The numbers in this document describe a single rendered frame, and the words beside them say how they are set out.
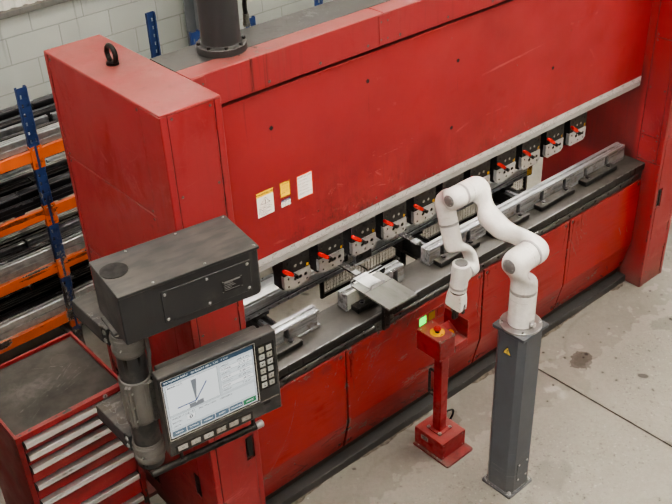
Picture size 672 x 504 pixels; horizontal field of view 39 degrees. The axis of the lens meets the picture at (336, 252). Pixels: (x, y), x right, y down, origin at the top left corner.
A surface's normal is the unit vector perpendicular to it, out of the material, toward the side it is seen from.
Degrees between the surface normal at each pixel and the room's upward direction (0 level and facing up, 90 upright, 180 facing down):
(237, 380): 90
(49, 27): 90
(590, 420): 0
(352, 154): 90
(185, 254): 1
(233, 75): 90
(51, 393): 0
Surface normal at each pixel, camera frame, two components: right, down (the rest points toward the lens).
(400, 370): 0.65, 0.40
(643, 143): -0.76, 0.38
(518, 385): -0.05, 0.55
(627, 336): -0.04, -0.84
